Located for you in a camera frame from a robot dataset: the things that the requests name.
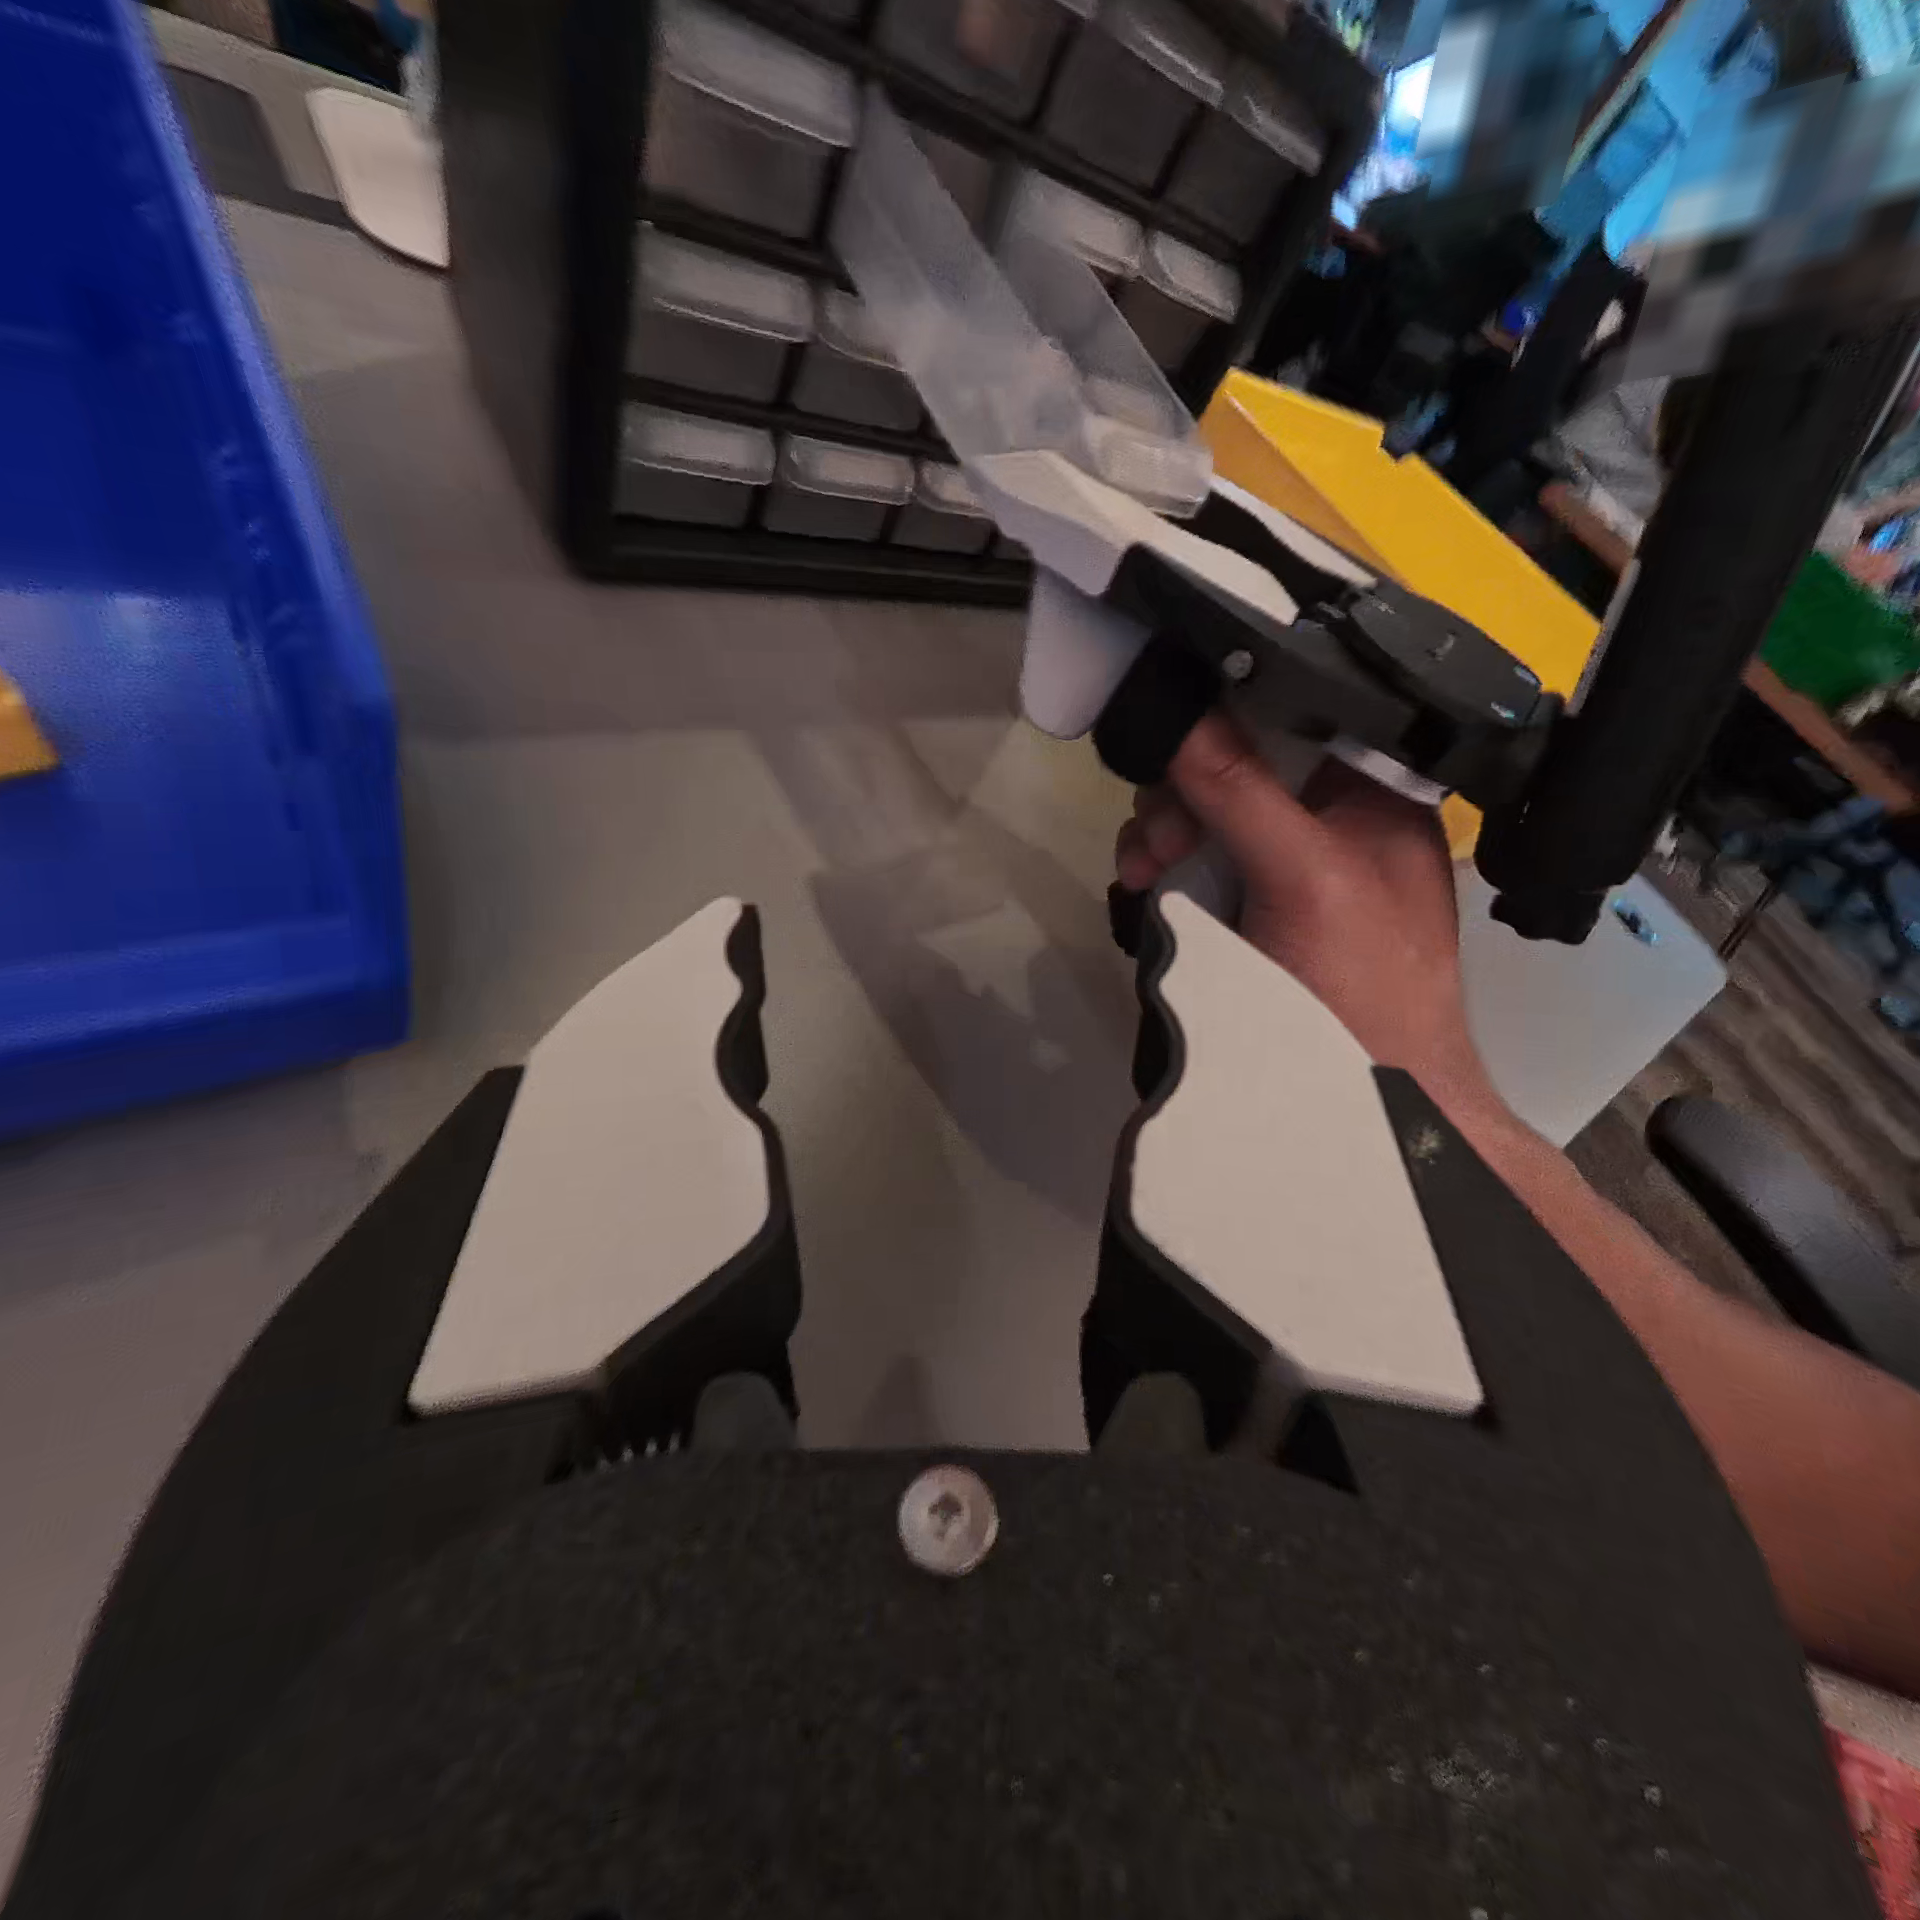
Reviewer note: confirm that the small yellow cube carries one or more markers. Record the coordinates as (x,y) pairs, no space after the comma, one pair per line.
(23,735)

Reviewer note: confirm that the yellow plastic bin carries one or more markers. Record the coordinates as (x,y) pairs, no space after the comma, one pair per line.
(1424,524)

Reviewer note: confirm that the black drawer cabinet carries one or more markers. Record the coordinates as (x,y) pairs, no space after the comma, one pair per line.
(510,301)

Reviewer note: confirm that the clear plastic drawer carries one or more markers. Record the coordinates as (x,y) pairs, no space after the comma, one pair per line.
(991,317)

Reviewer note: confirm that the white stand base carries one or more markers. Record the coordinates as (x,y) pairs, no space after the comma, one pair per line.
(383,166)

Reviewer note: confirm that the person's right hand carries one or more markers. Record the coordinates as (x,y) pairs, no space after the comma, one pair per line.
(1336,901)

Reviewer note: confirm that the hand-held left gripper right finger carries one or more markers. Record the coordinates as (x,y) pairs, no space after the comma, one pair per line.
(1305,1215)

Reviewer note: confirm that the blue plastic bin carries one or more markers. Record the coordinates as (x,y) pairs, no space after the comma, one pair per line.
(181,599)

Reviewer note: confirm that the person's right forearm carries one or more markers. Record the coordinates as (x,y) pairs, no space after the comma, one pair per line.
(1724,1382)

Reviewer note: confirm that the array of clear drawers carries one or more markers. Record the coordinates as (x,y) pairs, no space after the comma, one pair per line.
(720,301)

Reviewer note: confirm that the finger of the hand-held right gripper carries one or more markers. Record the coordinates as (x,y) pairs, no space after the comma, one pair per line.
(1080,524)
(1284,540)

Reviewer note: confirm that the green board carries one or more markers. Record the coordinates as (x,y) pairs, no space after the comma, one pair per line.
(1845,629)

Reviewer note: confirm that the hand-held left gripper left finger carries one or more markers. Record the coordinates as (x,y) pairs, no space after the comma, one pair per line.
(600,1201)

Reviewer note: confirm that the wooden table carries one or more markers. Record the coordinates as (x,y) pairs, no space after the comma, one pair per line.
(1829,743)

